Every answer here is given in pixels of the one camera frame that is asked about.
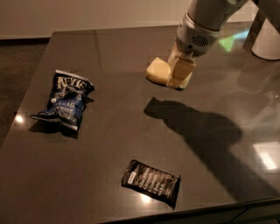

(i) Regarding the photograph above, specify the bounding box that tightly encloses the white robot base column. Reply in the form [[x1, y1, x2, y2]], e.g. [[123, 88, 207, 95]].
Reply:
[[243, 0, 280, 61]]

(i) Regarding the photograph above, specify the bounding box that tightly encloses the yellow wavy sponge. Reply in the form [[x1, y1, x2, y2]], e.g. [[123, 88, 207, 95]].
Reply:
[[146, 57, 184, 89]]

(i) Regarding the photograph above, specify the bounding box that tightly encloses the black snack bar wrapper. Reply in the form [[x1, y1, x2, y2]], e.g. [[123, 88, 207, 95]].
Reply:
[[121, 159, 180, 209]]

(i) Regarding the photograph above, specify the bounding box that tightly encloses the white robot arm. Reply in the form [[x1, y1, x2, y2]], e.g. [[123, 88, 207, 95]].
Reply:
[[166, 0, 248, 89]]

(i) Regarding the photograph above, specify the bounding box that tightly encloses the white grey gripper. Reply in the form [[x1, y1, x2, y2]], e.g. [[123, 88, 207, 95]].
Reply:
[[166, 12, 221, 88]]

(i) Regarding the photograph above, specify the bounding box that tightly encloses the blue crumpled chip bag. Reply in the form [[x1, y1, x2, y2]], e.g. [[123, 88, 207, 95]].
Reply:
[[30, 70, 95, 131]]

